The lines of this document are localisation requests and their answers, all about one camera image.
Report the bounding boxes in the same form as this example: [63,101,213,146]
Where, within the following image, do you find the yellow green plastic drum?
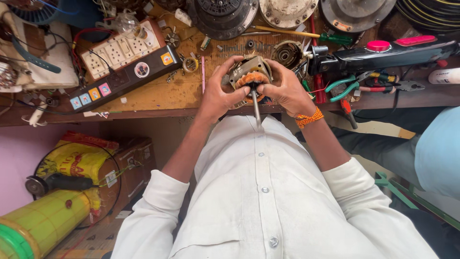
[0,189,92,259]

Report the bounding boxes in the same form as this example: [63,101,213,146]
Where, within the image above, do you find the yellow handled screwdriver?
[250,24,321,39]

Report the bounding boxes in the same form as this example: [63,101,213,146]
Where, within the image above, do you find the black angle grinder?
[24,173,95,198]

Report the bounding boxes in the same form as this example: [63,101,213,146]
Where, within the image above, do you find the red handled pliers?
[359,80,426,94]

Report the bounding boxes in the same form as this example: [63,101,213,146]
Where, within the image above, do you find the white plastic bottle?
[428,68,460,85]

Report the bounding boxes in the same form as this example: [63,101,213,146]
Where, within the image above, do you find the person's left hand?
[197,55,251,123]

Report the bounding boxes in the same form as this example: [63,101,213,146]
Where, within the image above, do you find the yellow printed sack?
[36,131,120,216]

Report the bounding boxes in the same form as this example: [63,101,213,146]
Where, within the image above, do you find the fan motor with copper winding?
[229,55,274,129]

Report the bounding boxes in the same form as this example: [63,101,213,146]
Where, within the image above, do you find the orange handled small screwdriver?
[340,99,359,130]

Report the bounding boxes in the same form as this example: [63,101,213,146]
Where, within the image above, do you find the coil of black cable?
[395,0,460,34]

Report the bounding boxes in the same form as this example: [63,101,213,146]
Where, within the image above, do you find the grey round motor cover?
[319,0,397,34]

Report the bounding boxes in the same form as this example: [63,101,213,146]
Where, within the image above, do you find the orange thread wristband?
[295,106,325,129]

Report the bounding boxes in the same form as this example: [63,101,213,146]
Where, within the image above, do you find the green metal frame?
[374,171,460,231]

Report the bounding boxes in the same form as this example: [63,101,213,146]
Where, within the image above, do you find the blue fan blade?
[7,0,62,26]

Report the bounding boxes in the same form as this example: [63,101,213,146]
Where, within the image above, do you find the yellow black handled cutter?
[367,71,400,85]

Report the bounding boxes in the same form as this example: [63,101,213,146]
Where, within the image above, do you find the white board with teal strap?
[0,22,80,93]

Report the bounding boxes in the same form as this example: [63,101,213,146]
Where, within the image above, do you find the green handled screwdriver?
[319,32,353,46]

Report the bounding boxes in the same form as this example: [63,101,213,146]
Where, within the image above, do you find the white round motor cover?
[259,0,319,30]

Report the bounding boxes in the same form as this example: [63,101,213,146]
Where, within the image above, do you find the dark round fan motor housing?
[187,0,259,41]

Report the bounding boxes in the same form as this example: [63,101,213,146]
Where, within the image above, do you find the red handled screwdriver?
[310,14,328,105]

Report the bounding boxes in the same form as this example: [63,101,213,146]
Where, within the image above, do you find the brown cardboard box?
[96,137,157,216]

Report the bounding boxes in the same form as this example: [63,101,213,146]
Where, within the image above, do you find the person's right hand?
[257,59,317,118]

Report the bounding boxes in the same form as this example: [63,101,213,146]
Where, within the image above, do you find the yellow tape roll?
[182,57,200,74]

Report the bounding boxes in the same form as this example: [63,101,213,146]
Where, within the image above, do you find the black glue gun with pink buttons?
[308,35,460,77]

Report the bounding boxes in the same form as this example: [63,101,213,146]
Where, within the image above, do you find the green handled pliers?
[324,71,374,103]

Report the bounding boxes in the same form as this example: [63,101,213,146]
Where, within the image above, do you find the black power strip with stickers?
[69,45,183,114]

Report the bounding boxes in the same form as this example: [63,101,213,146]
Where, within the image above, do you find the clear light bulb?
[114,13,149,40]

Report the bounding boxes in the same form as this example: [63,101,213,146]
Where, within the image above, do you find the white wooden switch board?
[80,19,167,80]

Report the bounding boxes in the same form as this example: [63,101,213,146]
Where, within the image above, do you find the white button shirt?
[111,114,440,259]

